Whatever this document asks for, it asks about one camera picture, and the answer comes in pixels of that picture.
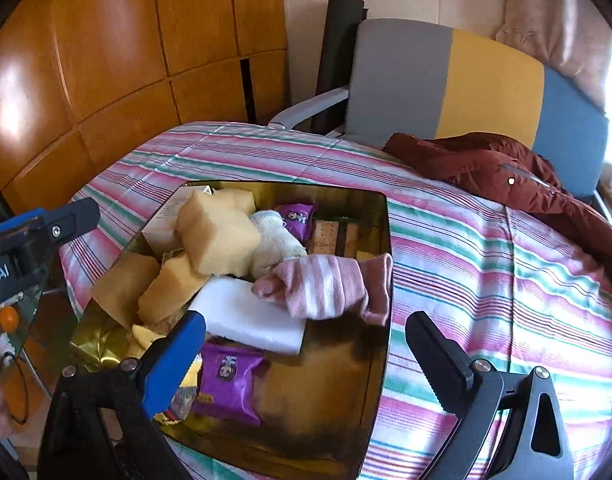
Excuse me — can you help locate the white carton box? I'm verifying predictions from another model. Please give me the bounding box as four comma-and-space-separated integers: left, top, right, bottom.
142, 187, 212, 253

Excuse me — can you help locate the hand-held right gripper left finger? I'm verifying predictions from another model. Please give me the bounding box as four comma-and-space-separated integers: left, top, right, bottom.
38, 310, 208, 480

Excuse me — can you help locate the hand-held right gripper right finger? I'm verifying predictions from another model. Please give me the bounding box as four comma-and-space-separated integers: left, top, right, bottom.
405, 311, 576, 480

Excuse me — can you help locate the white soap bar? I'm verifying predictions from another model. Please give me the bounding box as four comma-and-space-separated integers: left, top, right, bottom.
187, 277, 308, 356

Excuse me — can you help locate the gold tin box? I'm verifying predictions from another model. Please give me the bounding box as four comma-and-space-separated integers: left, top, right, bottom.
70, 180, 391, 478

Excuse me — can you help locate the maroon jacket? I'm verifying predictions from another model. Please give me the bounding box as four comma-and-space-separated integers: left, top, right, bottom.
382, 132, 612, 281

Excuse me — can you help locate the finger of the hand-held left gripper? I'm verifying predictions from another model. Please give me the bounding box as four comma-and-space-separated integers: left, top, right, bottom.
0, 197, 102, 261

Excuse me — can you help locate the pink curtain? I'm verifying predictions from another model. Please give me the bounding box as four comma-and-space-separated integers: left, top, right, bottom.
496, 0, 612, 111

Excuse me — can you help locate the tan sponge block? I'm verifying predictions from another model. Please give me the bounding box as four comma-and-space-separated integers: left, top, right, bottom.
91, 254, 162, 328

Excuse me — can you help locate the colourful snack packet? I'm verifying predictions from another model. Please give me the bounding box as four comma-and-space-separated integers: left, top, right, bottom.
153, 352, 204, 423

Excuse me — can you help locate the glass side table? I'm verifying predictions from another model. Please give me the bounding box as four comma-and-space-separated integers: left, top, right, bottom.
0, 280, 62, 441

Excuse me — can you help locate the brown biscuit packet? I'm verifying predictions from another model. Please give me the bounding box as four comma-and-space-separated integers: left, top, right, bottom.
306, 217, 374, 261

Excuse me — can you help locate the striped cloth cover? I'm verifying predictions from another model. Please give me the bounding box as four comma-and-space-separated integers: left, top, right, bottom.
60, 120, 612, 480

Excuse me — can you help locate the pink striped sock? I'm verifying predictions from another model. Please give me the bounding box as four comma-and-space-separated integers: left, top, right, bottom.
251, 253, 394, 326

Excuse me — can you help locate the purple snack packet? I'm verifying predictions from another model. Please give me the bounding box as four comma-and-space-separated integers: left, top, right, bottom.
275, 201, 318, 241
191, 341, 266, 427

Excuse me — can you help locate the grey yellow blue chair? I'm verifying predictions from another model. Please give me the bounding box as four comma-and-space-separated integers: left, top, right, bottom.
268, 19, 612, 201

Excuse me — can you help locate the yellow crinkled foil bag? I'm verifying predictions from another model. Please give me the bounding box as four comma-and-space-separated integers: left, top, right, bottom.
70, 319, 161, 373

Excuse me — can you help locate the white round soap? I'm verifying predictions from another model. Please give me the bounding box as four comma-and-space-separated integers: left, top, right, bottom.
247, 210, 308, 280

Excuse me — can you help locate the wooden wardrobe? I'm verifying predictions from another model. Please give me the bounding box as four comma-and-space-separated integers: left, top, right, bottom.
0, 0, 289, 211

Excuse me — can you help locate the black rolled mat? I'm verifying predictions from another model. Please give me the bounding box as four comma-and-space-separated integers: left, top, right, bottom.
311, 0, 369, 133

